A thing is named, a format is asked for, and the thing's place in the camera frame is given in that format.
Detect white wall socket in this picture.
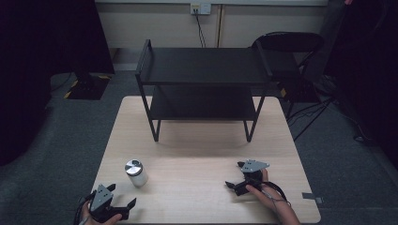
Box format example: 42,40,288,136
190,2,212,16

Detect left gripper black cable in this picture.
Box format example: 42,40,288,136
72,190,97,225

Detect black wall socket cable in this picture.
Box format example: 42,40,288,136
193,9,207,49

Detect black stand base striped tape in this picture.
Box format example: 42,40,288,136
63,71,112,101

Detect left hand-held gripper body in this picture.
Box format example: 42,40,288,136
89,184,130,224

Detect black box yellow label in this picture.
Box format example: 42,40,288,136
276,76,322,104

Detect person's right hand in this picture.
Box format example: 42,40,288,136
245,168,291,216

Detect black chair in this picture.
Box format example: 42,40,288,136
251,31,326,83

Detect dark curtain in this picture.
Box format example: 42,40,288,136
0,0,115,167
323,0,398,172

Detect black floor cable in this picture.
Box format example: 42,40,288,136
331,104,374,146

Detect white jar with silver lid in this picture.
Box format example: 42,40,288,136
124,158,149,188

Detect black two-tier shelf rack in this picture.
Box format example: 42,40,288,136
134,38,273,143

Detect person's left hand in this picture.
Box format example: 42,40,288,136
80,209,124,225

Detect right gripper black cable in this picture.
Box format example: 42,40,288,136
261,180,289,204

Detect grey tape strip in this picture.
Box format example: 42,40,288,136
301,192,324,205

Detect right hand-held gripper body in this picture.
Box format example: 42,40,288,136
234,159,270,197

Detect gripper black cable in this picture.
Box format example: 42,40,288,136
72,190,97,225
261,180,289,204

